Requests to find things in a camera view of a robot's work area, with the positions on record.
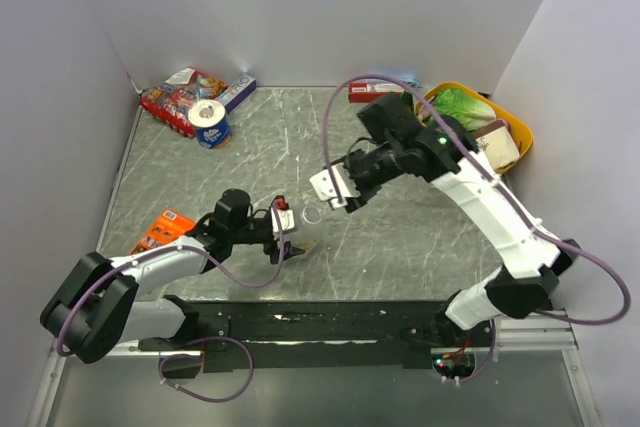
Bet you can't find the clear bottle yellow label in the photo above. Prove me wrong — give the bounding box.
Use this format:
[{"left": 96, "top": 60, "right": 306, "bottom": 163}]
[{"left": 291, "top": 204, "right": 324, "bottom": 253}]

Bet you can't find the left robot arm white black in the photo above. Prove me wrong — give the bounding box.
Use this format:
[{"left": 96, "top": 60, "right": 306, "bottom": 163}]
[{"left": 40, "top": 189, "right": 304, "bottom": 364}]

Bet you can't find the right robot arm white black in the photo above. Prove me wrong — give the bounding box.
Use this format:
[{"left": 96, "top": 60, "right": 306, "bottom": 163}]
[{"left": 341, "top": 93, "right": 576, "bottom": 346}]

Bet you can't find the red box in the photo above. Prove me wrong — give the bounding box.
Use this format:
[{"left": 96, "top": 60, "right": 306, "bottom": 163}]
[{"left": 348, "top": 79, "right": 403, "bottom": 103}]

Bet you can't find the orange snack box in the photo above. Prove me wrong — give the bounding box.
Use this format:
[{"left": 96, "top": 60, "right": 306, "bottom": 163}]
[{"left": 130, "top": 209, "right": 196, "bottom": 255}]

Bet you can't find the blue box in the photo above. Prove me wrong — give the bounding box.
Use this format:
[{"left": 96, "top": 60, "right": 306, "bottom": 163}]
[{"left": 391, "top": 72, "right": 420, "bottom": 88}]

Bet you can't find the green lettuce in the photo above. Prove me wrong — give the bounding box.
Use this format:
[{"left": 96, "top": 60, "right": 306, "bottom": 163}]
[{"left": 433, "top": 88, "right": 497, "bottom": 132}]

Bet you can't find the toilet paper roll blue wrap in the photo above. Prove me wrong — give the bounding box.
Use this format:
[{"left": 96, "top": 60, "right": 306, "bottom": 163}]
[{"left": 188, "top": 99, "right": 231, "bottom": 149}]

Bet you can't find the beige paper carton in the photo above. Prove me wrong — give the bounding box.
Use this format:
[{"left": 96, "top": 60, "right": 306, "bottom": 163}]
[{"left": 472, "top": 119, "right": 520, "bottom": 171}]

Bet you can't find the purple white box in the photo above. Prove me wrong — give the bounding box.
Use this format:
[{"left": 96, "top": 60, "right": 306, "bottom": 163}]
[{"left": 217, "top": 74, "right": 257, "bottom": 113}]

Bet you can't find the red snack bag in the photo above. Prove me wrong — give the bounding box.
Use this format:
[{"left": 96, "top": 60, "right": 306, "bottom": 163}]
[{"left": 139, "top": 68, "right": 228, "bottom": 139}]

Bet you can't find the yellow plastic basket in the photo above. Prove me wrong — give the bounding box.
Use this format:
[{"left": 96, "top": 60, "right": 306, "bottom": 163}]
[{"left": 424, "top": 82, "right": 533, "bottom": 174}]

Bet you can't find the electronics board with leds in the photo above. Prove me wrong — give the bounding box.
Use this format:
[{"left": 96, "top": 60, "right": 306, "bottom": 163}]
[{"left": 432, "top": 348, "right": 476, "bottom": 385}]

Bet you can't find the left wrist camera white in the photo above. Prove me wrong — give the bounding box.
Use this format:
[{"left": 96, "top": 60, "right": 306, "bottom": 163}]
[{"left": 270, "top": 195, "right": 299, "bottom": 236}]

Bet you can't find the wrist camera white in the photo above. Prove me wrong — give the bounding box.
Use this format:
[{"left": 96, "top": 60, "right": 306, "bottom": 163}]
[
  {"left": 309, "top": 162, "right": 360, "bottom": 209},
  {"left": 270, "top": 195, "right": 299, "bottom": 236}
]

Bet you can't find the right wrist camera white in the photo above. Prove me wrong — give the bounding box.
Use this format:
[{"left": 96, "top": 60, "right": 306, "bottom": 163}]
[{"left": 309, "top": 162, "right": 360, "bottom": 209}]

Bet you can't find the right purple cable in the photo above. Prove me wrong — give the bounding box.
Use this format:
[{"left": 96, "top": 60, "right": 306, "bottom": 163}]
[{"left": 320, "top": 72, "right": 632, "bottom": 325}]

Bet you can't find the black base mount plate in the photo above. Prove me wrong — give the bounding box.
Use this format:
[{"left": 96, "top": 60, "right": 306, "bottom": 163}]
[{"left": 138, "top": 300, "right": 491, "bottom": 373}]

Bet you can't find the purple cable loop front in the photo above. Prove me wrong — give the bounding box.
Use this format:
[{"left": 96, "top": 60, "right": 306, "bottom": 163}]
[{"left": 158, "top": 335, "right": 255, "bottom": 403}]

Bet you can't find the aluminium rail frame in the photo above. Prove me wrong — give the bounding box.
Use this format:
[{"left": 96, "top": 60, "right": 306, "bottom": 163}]
[{"left": 28, "top": 316, "right": 582, "bottom": 426}]

